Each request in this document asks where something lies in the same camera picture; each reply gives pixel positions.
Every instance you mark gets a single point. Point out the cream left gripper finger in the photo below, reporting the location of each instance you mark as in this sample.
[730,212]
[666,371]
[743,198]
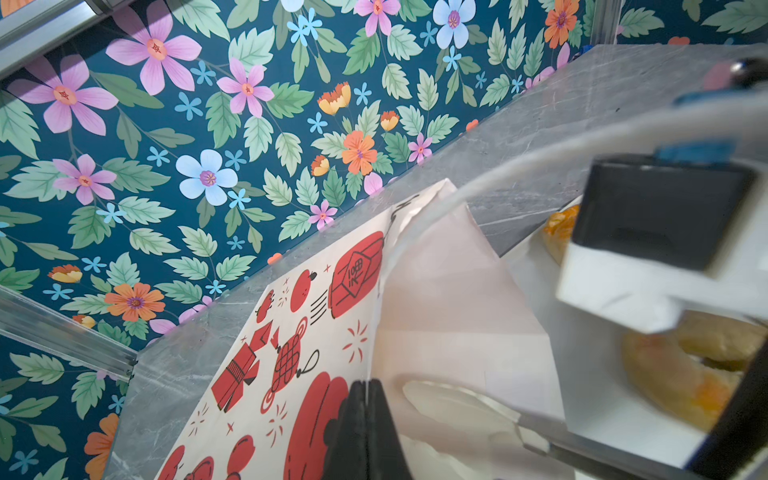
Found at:
[366,445]

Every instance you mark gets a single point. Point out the white plastic tray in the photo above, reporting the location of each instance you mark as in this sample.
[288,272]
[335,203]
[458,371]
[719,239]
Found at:
[599,401]

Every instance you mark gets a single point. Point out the red white paper bag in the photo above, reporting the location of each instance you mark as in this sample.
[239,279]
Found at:
[449,313]

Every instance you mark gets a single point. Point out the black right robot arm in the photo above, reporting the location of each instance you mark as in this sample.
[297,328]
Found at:
[736,448]

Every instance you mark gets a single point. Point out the golden croissant fake bread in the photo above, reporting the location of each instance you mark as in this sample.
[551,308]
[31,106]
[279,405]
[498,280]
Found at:
[558,231]

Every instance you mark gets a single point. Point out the orange round fake bread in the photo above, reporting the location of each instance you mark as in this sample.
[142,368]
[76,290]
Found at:
[692,371]

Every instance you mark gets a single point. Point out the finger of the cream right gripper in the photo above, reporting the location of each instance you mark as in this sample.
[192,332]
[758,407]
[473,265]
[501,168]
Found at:
[471,412]

